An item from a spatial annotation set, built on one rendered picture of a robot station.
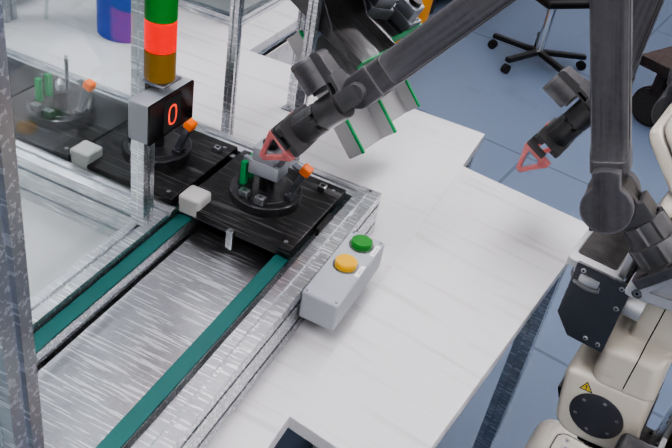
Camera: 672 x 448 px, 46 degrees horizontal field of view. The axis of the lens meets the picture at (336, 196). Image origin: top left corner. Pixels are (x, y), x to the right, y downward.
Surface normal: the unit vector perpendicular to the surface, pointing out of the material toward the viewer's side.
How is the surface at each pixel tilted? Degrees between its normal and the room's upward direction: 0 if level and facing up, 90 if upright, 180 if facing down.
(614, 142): 74
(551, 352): 0
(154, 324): 0
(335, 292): 0
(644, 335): 90
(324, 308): 90
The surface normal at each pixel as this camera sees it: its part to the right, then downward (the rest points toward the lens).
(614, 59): -0.39, 0.33
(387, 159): 0.14, -0.81
